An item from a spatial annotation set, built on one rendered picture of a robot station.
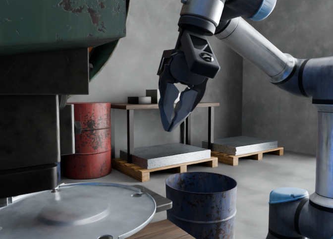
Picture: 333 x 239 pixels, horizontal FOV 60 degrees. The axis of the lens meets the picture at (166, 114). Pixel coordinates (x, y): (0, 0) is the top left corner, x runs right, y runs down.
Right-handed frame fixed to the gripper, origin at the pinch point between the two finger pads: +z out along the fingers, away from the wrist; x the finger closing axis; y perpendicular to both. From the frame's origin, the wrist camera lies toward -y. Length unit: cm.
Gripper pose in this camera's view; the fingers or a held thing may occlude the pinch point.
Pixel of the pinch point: (170, 125)
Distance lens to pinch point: 54.5
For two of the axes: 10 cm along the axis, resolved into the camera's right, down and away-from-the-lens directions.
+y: -2.9, -1.7, 9.4
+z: -2.9, 9.5, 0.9
